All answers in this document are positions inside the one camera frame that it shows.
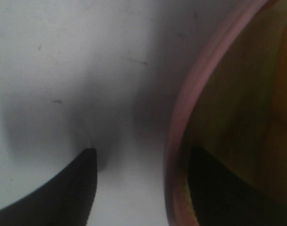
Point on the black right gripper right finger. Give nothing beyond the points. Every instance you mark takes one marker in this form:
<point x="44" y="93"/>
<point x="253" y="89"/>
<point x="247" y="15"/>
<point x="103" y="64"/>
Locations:
<point x="220" y="198"/>

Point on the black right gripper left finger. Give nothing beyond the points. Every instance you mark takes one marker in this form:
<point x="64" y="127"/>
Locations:
<point x="65" y="200"/>

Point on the pink round plate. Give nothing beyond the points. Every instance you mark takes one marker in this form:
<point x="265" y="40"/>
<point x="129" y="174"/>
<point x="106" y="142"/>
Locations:
<point x="225" y="103"/>

